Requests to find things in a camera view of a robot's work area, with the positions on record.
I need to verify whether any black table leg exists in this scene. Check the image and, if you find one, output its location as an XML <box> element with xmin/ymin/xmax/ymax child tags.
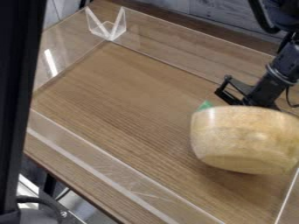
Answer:
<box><xmin>43</xmin><ymin>174</ymin><xmax>58</xmax><ymax>197</ymax></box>

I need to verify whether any clear acrylic corner bracket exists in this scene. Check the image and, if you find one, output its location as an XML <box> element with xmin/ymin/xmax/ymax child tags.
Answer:
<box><xmin>86</xmin><ymin>7</ymin><xmax>127</xmax><ymax>41</ymax></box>

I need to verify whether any light wooden bowl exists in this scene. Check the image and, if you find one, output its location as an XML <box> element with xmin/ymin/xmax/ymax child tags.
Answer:
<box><xmin>191</xmin><ymin>106</ymin><xmax>299</xmax><ymax>175</ymax></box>

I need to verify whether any metal base plate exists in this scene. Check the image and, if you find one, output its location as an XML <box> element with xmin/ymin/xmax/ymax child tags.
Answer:
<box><xmin>38</xmin><ymin>192</ymin><xmax>87</xmax><ymax>224</ymax></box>

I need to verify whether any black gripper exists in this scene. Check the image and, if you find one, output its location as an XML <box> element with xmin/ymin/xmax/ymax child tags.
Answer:
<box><xmin>214</xmin><ymin>74</ymin><xmax>282</xmax><ymax>111</ymax></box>

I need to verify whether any black cable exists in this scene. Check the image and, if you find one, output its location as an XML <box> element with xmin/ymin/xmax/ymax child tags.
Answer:
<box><xmin>15</xmin><ymin>195</ymin><xmax>66</xmax><ymax>224</ymax></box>

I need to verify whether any green rectangular block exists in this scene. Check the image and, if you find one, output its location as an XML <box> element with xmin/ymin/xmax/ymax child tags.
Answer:
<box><xmin>198</xmin><ymin>101</ymin><xmax>212</xmax><ymax>111</ymax></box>

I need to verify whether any clear acrylic tray wall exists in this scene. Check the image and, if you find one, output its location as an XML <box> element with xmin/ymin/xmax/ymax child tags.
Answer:
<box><xmin>26</xmin><ymin>0</ymin><xmax>299</xmax><ymax>224</ymax></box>

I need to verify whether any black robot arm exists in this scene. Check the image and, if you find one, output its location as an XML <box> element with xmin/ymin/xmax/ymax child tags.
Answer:
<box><xmin>0</xmin><ymin>0</ymin><xmax>299</xmax><ymax>218</ymax></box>

